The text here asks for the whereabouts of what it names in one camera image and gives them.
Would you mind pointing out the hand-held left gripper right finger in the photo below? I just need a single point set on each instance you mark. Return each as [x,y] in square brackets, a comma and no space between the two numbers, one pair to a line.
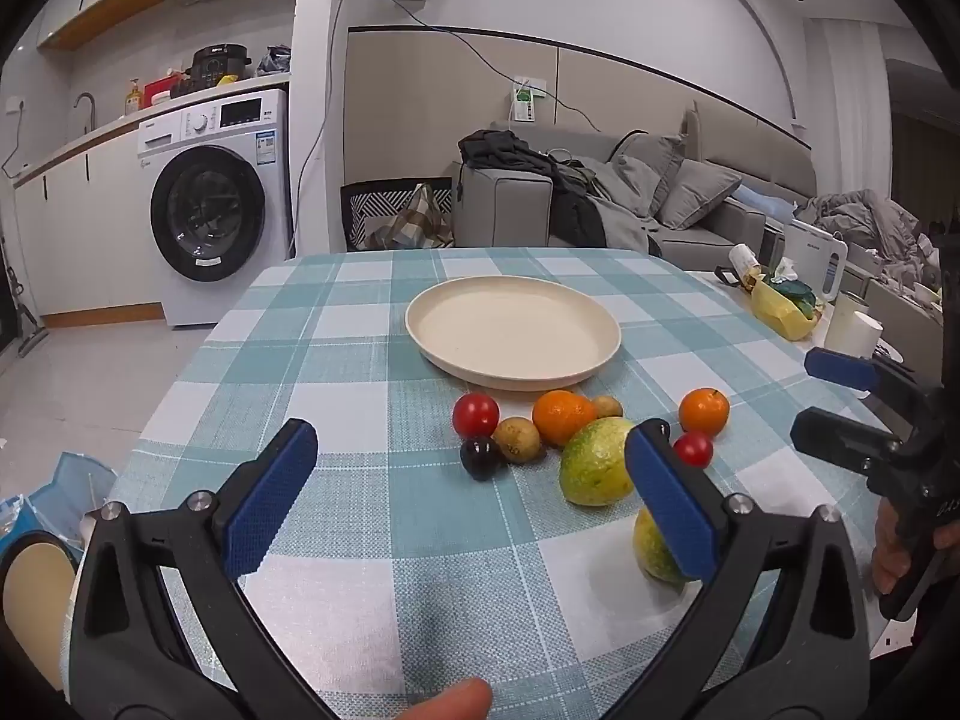
[675,502]

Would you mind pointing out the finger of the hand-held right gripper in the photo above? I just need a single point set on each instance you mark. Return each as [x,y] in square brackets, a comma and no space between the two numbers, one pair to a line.
[832,435]
[840,369]

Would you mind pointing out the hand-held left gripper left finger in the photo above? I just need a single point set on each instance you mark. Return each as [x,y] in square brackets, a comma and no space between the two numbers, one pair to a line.
[274,495]

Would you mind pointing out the small red tomato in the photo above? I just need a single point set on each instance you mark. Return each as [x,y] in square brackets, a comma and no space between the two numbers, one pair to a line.
[694,450]

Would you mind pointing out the green yellow guava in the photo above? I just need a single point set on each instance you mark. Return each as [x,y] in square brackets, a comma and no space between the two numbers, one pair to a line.
[592,465]

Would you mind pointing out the orange mandarin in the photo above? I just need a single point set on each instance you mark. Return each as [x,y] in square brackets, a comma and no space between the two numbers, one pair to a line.
[562,418]
[703,411]

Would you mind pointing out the dark plum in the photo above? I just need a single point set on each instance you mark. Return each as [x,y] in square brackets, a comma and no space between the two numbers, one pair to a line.
[480,459]

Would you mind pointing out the large red tomato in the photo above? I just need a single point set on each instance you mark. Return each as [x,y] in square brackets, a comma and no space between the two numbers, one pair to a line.
[476,415]

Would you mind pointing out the cream round plate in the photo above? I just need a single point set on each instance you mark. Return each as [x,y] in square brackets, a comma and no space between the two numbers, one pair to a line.
[510,330]

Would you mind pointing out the person's right hand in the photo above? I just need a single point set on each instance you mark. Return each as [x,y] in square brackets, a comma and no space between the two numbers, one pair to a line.
[889,547]

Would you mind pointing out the person's left hand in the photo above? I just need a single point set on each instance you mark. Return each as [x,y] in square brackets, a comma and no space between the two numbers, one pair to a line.
[450,701]

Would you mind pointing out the white cup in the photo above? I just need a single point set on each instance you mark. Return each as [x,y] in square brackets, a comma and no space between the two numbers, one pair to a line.
[851,330]

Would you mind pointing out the yellow plastic bag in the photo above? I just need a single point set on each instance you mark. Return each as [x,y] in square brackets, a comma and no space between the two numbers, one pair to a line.
[780,311]

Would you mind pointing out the small brown kiwi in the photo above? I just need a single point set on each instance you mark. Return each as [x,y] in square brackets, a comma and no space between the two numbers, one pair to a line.
[607,407]

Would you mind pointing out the white appliance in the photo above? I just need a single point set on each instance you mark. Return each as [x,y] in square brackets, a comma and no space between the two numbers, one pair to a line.
[814,255]

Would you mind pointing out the teal checkered tablecloth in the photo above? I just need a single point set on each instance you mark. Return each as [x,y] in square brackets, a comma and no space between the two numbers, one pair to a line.
[360,390]

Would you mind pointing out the grey duvet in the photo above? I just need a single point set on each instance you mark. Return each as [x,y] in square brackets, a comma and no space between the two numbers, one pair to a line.
[862,221]

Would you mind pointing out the large brown kiwi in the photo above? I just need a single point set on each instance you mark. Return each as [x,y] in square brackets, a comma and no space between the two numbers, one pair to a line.
[519,441]

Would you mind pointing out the blue bag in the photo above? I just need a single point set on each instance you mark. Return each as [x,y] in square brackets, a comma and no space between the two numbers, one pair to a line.
[67,480]

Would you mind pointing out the small grey pillow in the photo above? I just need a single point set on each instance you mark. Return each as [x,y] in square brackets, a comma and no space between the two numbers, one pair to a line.
[697,195]

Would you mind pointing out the round beige stool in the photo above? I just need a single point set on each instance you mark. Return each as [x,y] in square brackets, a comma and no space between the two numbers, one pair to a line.
[37,592]

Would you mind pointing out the grey jacket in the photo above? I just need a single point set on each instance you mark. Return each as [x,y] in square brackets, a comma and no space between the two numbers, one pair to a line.
[622,217]

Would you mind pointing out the large grey pillow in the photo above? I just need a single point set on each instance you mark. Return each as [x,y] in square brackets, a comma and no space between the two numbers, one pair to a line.
[649,165]

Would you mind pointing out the white washing machine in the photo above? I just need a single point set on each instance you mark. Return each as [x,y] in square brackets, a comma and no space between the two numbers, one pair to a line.
[217,210]

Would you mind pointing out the plaid cloth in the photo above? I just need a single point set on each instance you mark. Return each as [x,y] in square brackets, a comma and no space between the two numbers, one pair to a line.
[416,221]

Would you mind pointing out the white kitchen base cabinets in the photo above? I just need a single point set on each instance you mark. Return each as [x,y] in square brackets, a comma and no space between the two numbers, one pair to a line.
[90,240]

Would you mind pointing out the grey sofa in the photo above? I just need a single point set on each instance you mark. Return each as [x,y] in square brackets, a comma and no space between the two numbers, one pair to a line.
[502,202]

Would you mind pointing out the dark clothes pile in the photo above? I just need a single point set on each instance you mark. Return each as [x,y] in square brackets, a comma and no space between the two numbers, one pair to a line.
[495,146]

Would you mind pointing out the yellow soap bottle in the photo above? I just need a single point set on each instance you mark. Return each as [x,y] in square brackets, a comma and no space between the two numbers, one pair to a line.
[133,99]

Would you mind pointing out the red container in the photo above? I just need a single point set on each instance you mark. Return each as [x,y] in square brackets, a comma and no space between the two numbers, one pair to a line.
[161,90]

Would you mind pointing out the metal faucet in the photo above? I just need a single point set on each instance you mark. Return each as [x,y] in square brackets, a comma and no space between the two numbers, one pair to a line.
[91,109]

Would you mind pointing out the black pressure cooker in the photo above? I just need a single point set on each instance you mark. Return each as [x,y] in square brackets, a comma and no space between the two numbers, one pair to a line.
[217,67]

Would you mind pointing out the dark plastic bag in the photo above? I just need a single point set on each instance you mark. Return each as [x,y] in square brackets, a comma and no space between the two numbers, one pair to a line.
[274,61]

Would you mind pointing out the white green wall charger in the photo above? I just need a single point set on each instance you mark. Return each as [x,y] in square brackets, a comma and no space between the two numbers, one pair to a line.
[523,101]

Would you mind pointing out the white wall cabinet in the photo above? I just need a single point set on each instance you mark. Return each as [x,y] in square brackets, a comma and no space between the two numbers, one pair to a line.
[82,15]

